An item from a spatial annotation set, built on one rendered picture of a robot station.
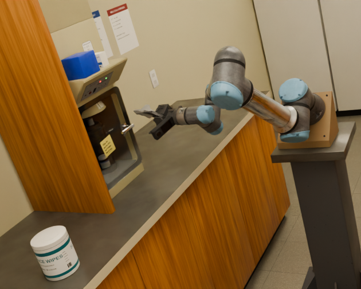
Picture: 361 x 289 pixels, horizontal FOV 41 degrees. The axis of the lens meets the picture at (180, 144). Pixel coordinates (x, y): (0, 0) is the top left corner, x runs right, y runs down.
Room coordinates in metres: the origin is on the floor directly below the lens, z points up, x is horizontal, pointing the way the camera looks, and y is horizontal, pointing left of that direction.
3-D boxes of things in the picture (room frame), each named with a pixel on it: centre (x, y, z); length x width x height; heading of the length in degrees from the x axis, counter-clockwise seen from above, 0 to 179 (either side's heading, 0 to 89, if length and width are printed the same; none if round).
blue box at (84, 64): (2.03, 0.30, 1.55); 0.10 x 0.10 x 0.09; 55
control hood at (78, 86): (2.09, 0.25, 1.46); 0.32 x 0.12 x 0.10; 145
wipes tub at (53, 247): (1.55, 0.54, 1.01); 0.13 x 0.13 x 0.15
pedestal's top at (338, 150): (2.03, -0.59, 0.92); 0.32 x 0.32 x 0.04; 57
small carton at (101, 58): (2.12, 0.23, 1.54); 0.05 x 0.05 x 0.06; 63
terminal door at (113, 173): (2.12, 0.29, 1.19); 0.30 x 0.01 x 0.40; 144
